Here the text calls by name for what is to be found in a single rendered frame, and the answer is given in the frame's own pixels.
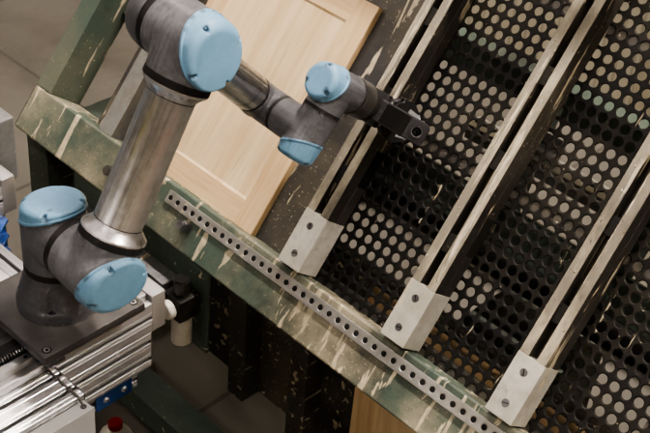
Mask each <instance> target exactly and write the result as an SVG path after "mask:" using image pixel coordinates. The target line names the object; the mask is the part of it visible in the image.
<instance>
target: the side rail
mask: <svg viewBox="0 0 650 433"><path fill-rule="evenodd" d="M129 1H130V0H81V2H80V4H79V6H78V8H77V9H76V11H75V13H74V16H73V18H72V20H71V21H70V23H69V25H68V27H67V29H66V31H65V33H64V34H63V36H62V38H61V40H60V42H59V44H58V45H57V46H56V48H55V50H54V52H53V54H52V56H51V58H50V59H49V61H48V63H47V65H46V67H45V69H44V72H43V73H42V75H41V77H40V79H39V81H38V83H37V84H38V85H39V86H40V87H42V88H43V89H45V90H46V91H47V92H48V93H49V94H51V95H54V96H57V97H59V98H62V99H65V100H67V101H72V102H74V103H77V104H80V103H81V101H82V99H83V97H84V96H85V94H86V92H87V90H88V88H89V86H90V84H91V83H92V81H93V79H94V77H95V75H96V73H97V72H98V70H99V68H100V66H101V64H102V62H103V60H104V58H105V56H106V54H107V52H108V51H109V50H110V48H111V46H112V44H113V42H114V40H115V39H116V37H117V35H118V33H119V31H120V29H121V27H122V26H123V24H124V22H125V15H124V13H123V11H124V10H125V8H126V7H127V5H128V3H129Z"/></svg>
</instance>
